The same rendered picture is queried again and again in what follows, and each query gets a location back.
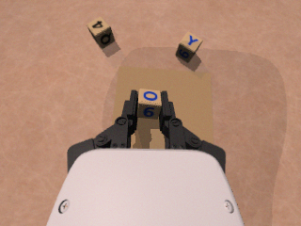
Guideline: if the tan flat square mat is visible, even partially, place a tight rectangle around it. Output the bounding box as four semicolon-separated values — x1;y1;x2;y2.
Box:
112;66;214;149

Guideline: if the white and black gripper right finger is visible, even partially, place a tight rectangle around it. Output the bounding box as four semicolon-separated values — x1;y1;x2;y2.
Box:
159;91;226;172

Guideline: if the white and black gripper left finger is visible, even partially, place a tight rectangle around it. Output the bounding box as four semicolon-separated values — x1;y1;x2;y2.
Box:
67;90;138;173

